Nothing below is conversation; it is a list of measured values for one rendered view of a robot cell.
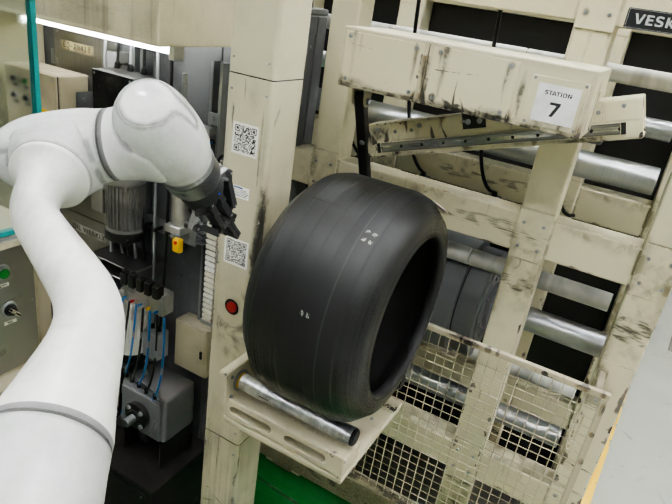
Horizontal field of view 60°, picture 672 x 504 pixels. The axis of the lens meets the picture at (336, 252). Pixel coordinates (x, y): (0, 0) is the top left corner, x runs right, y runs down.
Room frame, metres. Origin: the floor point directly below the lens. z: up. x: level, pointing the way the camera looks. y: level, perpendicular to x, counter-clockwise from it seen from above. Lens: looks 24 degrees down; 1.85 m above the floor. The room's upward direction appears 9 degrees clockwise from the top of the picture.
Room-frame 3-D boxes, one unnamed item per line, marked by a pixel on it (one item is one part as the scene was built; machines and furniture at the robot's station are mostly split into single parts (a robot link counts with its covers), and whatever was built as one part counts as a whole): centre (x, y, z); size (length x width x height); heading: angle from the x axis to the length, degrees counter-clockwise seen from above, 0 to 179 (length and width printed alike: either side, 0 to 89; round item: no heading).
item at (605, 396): (1.50, -0.37, 0.65); 0.90 x 0.02 x 0.70; 64
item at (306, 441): (1.18, 0.05, 0.83); 0.36 x 0.09 x 0.06; 64
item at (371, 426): (1.31, -0.02, 0.80); 0.37 x 0.36 x 0.02; 154
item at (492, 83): (1.52, -0.26, 1.71); 0.61 x 0.25 x 0.15; 64
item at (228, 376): (1.38, 0.14, 0.90); 0.40 x 0.03 x 0.10; 154
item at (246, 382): (1.18, 0.04, 0.90); 0.35 x 0.05 x 0.05; 64
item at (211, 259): (1.41, 0.31, 1.19); 0.05 x 0.04 x 0.48; 154
